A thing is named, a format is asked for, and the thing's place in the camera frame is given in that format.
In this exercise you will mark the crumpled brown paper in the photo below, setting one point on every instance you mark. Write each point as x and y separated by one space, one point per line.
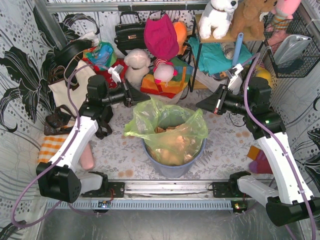
159 130

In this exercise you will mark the colourful printed bag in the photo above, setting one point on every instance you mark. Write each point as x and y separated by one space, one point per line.
101 57

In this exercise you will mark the green plastic trash bag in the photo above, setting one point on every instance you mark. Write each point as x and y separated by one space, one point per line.
173 135

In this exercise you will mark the brown teddy bear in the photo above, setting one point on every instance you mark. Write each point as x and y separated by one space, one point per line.
248 15

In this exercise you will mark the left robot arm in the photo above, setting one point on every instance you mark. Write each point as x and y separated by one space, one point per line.
57 178

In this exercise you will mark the blue floor sweeper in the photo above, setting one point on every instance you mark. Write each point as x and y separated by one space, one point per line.
237 50

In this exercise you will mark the orange plush toy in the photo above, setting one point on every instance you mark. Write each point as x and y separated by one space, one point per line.
181 33

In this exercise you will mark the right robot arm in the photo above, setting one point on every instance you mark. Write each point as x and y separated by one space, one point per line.
293 200

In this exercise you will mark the black wire basket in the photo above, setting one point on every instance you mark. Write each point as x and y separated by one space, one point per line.
304 64

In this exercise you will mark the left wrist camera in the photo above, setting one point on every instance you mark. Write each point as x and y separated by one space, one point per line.
115 73

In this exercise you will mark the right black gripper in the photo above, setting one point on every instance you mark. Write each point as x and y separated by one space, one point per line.
220 102

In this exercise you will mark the rainbow striped cloth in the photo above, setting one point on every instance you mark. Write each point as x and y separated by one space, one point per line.
171 88

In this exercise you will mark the silver foil pouch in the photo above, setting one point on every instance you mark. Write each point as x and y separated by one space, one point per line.
291 48

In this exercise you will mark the yellow plush duck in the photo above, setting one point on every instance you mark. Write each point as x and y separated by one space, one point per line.
262 72

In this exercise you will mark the black metal shelf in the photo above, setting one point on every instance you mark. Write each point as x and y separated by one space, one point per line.
247 37

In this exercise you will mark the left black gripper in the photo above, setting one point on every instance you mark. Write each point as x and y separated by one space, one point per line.
128 94

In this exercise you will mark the white plush dog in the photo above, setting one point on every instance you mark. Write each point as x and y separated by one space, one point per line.
216 18

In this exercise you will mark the striped colourful sock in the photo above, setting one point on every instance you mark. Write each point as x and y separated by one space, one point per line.
259 164

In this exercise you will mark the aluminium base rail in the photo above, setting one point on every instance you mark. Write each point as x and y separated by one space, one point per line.
165 188

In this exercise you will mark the white plush sheep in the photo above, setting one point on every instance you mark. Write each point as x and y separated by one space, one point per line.
138 62

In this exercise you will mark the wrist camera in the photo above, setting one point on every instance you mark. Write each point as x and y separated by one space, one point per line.
234 77
115 73

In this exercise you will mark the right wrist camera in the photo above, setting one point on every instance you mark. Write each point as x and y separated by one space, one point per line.
234 77

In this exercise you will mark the pink white plush toy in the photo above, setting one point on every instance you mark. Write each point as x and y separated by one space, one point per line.
163 71

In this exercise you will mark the brown patterned bag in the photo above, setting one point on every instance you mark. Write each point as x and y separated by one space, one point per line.
56 123

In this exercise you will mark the black leather handbag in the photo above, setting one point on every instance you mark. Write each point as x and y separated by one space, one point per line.
130 36

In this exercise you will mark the orange checkered towel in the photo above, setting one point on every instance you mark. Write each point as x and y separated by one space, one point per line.
50 146

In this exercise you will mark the teal folded cloth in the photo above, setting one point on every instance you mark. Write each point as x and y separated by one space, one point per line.
212 59

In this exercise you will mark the black round hat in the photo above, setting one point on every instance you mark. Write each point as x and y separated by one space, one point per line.
64 56

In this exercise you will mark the pink glasses case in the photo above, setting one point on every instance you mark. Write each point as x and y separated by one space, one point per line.
86 159

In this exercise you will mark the magenta cloth bag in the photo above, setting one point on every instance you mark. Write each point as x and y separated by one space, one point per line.
160 38

